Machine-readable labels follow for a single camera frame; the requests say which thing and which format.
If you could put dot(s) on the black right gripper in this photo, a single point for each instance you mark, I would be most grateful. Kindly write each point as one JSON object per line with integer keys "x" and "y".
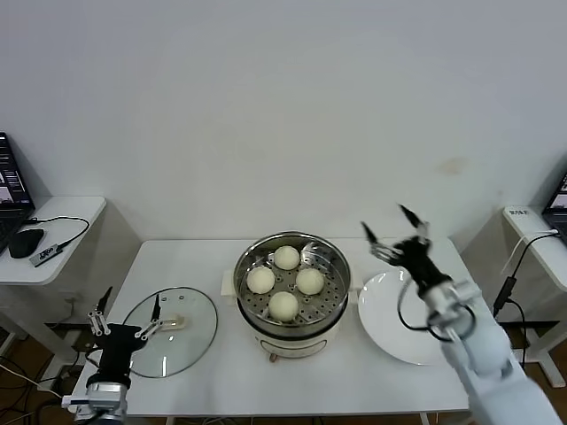
{"x": 418, "y": 261}

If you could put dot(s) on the black computer mouse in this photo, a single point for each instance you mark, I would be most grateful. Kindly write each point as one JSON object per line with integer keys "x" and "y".
{"x": 24, "y": 243}

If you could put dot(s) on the white wall socket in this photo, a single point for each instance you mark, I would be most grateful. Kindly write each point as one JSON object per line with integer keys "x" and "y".
{"x": 73, "y": 295}

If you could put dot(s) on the stainless steel steamer basket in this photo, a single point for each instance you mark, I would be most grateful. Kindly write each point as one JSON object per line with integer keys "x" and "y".
{"x": 330, "y": 283}

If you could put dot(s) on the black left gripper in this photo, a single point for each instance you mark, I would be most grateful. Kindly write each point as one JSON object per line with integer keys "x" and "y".
{"x": 117, "y": 345}

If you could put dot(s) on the round glass pot lid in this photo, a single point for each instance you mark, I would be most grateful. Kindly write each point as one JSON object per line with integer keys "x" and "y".
{"x": 177, "y": 322}

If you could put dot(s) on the white electric cooker pot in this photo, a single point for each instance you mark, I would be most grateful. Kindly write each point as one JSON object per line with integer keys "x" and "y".
{"x": 292, "y": 344}

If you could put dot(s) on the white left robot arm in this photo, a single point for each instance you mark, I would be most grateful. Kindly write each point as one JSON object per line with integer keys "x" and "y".
{"x": 106, "y": 394}

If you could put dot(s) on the white steamed baozi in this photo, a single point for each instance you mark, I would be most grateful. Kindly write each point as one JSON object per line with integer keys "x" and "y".
{"x": 260, "y": 280}
{"x": 283, "y": 306}
{"x": 286, "y": 257}
{"x": 309, "y": 281}

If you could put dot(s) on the white round plate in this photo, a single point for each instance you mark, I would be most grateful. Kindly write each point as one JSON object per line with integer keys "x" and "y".
{"x": 381, "y": 319}

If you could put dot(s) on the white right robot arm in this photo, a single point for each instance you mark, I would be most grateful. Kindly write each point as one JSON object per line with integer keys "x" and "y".
{"x": 483, "y": 354}

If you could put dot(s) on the black open laptop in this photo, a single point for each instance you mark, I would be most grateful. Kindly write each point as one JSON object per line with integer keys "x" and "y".
{"x": 559, "y": 208}
{"x": 11, "y": 177}

